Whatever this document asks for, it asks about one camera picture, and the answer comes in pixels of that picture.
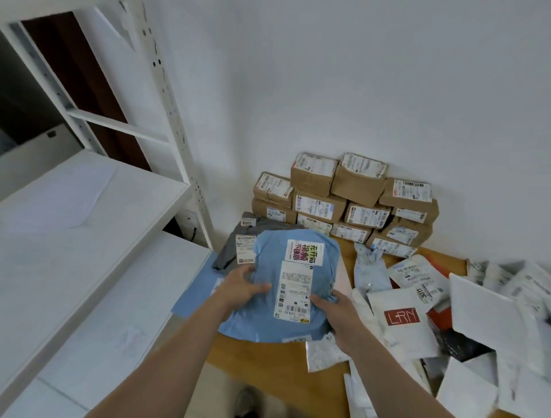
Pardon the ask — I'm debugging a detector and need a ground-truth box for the person's right hand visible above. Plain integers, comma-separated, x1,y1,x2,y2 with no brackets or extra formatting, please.
309,289,367,357

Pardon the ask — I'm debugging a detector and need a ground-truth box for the person's left hand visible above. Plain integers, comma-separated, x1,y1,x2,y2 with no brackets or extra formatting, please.
213,264,273,324

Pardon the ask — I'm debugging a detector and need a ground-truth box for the blue plastic mailer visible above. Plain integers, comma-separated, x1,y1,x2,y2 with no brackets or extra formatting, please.
218,229,341,344

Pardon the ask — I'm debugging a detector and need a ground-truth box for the grey poly mailer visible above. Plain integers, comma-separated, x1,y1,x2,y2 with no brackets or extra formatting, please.
211,211,302,272

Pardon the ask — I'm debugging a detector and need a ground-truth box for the cream mailer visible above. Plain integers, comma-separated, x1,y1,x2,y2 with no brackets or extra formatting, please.
333,254,355,298

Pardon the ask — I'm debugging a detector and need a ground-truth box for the smooth light blue mailer package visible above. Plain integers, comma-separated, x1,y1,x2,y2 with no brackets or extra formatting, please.
171,251,224,319

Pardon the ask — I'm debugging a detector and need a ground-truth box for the pile of white mailers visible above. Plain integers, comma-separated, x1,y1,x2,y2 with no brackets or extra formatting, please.
305,243,551,418

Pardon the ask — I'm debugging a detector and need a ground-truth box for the INS BAHA cardboard box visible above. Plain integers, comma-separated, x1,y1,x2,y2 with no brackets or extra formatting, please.
251,198,298,224

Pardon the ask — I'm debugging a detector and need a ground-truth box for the tall brown box double label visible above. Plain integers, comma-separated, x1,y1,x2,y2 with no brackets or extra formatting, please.
297,214,333,237

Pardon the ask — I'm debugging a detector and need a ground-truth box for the brown box large label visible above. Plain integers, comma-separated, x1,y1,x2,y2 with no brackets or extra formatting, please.
253,172,295,210

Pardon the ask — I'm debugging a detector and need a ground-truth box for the black bubble mailer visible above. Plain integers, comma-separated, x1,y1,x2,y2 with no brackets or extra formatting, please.
430,327,494,362

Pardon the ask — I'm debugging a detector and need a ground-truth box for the stack of cardboard boxes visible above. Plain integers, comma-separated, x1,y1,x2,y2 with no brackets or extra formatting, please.
291,152,440,249

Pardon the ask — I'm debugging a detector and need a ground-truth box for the white bubble mailer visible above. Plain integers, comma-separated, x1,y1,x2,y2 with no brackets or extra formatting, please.
449,272,533,361

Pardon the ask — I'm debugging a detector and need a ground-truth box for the brown box white barcode label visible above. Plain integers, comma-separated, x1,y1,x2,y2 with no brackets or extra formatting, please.
378,177,433,212

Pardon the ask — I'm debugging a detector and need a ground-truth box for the person's left forearm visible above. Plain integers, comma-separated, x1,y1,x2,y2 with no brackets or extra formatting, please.
86,297,235,418

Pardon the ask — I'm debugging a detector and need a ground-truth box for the person's right forearm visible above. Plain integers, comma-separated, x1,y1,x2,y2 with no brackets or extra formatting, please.
340,327,453,418

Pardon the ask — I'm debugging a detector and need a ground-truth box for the person's grey shoe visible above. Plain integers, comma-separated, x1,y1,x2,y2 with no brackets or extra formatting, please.
234,387,259,418

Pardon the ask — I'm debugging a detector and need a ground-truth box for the wooden table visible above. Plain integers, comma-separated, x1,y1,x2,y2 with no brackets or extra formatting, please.
205,234,517,418

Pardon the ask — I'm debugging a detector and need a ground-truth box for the white metal shelf rack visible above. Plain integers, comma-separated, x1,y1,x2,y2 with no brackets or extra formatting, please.
0,0,216,418

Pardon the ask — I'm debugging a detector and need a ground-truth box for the white wall socket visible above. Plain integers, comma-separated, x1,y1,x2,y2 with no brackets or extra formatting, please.
183,208,201,235

